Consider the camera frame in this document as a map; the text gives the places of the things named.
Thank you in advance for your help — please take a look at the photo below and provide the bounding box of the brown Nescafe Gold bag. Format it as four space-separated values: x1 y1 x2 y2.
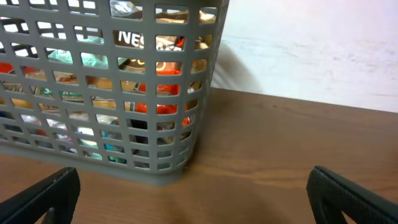
109 0 216 75

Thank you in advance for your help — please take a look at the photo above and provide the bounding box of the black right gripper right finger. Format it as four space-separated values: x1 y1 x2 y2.
306 166 397 224

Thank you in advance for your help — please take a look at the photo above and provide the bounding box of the grey plastic mesh basket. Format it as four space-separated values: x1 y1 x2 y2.
1 0 229 185

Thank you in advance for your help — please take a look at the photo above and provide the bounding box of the red spaghetti packet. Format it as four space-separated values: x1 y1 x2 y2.
1 63 193 126

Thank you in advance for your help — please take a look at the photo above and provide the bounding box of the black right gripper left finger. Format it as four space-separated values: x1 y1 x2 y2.
1 167 80 224

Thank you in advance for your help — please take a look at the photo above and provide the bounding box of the mint green pouch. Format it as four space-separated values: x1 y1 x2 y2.
48 36 108 69

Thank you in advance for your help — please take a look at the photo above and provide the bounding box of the tissue pack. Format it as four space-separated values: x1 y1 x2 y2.
1 111 127 164

